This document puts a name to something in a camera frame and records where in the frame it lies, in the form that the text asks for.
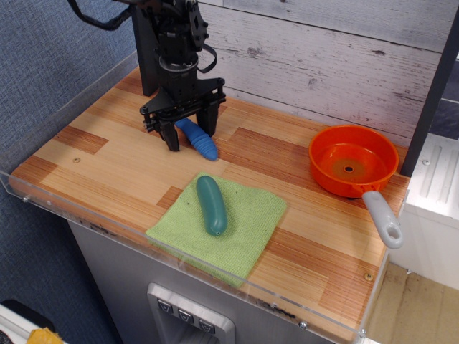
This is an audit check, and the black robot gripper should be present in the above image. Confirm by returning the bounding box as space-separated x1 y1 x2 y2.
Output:
140 66 225 151

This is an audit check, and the blue handled fork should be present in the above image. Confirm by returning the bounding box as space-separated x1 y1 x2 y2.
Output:
175 118 218 161

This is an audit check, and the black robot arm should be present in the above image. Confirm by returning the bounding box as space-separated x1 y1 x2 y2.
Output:
129 1 225 151

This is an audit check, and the green toy cucumber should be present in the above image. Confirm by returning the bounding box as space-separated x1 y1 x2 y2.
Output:
196 176 228 236

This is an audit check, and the green cloth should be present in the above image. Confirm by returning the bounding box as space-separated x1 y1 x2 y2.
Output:
146 173 287 287

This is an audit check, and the silver toy fridge cabinet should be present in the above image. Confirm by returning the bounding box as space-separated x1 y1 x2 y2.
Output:
70 223 330 343

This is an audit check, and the clear acrylic guard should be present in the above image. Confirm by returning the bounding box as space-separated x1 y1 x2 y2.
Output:
0 49 411 344

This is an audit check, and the white ribbed appliance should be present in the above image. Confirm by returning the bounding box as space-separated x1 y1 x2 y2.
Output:
389 134 458 289

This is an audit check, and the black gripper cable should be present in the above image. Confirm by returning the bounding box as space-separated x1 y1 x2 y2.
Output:
196 42 219 75

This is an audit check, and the left dark grey post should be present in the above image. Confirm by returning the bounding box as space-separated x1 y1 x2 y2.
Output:
132 1 163 96

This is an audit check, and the dark grey post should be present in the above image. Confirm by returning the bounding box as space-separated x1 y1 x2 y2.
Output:
400 26 458 177
132 1 163 96

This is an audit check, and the orange pan with grey handle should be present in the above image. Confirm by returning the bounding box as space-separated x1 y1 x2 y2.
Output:
308 125 404 249

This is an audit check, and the black and yellow cable bundle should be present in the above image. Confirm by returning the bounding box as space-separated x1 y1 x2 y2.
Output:
0 300 64 344

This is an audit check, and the right dark grey post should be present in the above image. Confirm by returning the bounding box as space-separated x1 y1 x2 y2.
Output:
400 26 458 177

